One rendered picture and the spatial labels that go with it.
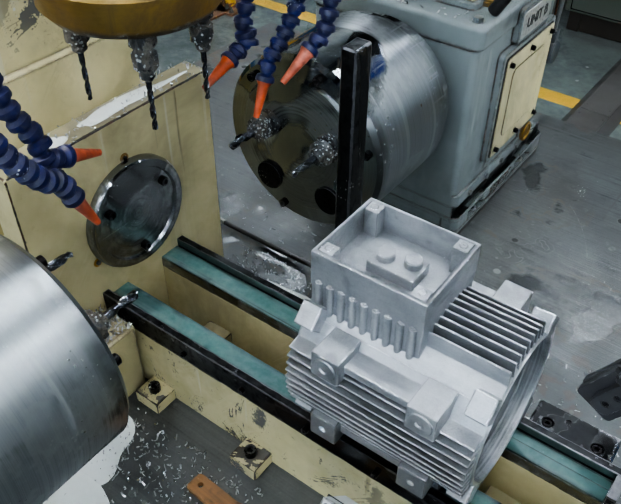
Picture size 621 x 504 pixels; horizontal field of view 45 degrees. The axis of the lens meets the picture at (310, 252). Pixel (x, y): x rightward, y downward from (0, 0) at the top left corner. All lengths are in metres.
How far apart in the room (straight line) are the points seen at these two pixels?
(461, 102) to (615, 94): 2.36
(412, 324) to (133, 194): 0.42
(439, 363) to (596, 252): 0.65
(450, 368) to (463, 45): 0.54
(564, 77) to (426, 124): 2.58
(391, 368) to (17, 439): 0.32
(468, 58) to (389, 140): 0.20
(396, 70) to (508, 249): 0.40
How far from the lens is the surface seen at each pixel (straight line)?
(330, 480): 0.88
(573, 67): 3.68
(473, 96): 1.11
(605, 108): 3.32
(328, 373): 0.68
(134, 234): 0.96
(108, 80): 1.03
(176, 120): 0.95
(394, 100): 0.96
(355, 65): 0.78
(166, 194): 0.97
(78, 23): 0.70
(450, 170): 1.18
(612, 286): 1.23
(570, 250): 1.28
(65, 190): 0.72
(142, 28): 0.69
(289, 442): 0.88
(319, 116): 0.96
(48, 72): 0.97
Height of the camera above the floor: 1.59
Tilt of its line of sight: 41 degrees down
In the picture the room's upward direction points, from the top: straight up
